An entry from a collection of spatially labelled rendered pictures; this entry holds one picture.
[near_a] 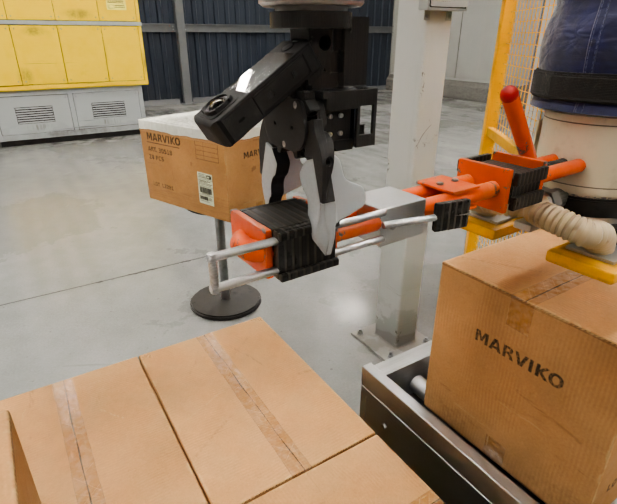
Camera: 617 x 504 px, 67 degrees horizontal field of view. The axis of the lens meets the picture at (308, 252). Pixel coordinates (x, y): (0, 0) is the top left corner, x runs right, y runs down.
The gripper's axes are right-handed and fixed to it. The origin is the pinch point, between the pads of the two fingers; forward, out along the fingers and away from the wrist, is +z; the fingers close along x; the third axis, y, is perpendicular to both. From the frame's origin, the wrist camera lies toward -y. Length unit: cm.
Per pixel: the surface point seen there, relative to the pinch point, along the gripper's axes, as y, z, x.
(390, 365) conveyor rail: 50, 61, 34
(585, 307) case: 58, 26, -5
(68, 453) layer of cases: -26, 66, 55
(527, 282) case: 57, 26, 6
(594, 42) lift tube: 49, -17, -1
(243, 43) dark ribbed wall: 507, 0, 1035
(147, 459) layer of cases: -12, 66, 44
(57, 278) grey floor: -11, 121, 267
